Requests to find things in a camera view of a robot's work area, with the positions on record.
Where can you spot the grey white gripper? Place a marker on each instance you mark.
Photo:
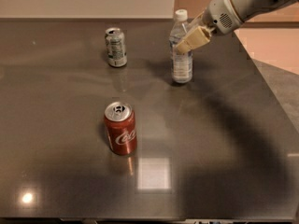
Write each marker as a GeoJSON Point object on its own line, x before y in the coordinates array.
{"type": "Point", "coordinates": [219, 16]}

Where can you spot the red Coca-Cola can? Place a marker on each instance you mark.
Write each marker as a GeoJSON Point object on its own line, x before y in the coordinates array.
{"type": "Point", "coordinates": [119, 119]}

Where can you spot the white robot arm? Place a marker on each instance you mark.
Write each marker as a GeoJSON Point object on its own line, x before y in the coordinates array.
{"type": "Point", "coordinates": [247, 9]}

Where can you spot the green white soda can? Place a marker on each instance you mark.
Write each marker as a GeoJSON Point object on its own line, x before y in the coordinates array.
{"type": "Point", "coordinates": [116, 49]}

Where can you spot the clear blue plastic water bottle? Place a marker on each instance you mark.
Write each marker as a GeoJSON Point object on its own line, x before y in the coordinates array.
{"type": "Point", "coordinates": [181, 64]}

